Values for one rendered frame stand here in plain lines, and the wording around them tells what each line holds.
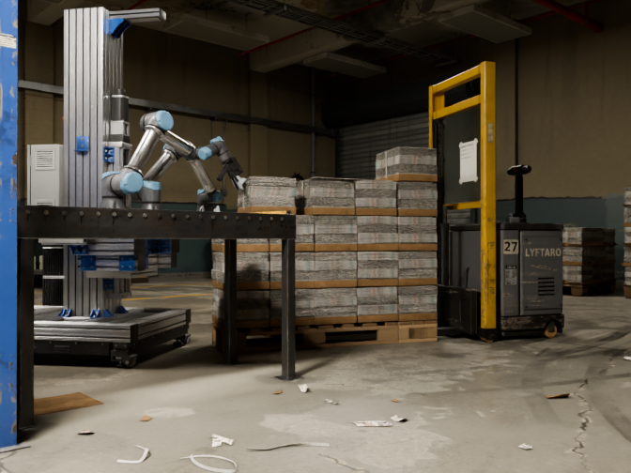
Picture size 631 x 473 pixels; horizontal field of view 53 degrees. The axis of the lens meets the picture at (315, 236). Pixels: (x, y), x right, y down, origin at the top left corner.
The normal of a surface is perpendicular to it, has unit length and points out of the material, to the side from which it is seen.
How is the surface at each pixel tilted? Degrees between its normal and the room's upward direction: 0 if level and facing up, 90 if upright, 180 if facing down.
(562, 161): 90
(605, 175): 90
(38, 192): 90
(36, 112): 90
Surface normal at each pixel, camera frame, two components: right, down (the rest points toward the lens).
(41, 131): 0.66, 0.00
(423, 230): 0.34, -0.01
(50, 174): -0.18, 0.00
